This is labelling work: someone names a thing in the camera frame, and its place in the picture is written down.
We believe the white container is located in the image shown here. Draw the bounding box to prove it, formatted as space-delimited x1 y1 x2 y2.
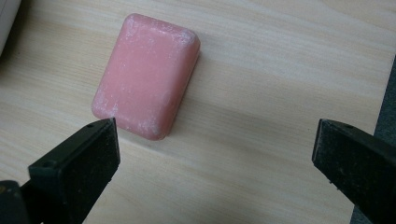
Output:
0 0 22 57

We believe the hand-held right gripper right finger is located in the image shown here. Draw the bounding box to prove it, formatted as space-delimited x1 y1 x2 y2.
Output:
311 119 396 224

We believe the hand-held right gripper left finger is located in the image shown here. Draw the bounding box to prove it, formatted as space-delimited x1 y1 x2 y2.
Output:
20 117 121 224

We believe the pink soap bar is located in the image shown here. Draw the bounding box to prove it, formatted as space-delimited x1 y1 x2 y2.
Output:
91 12 201 141

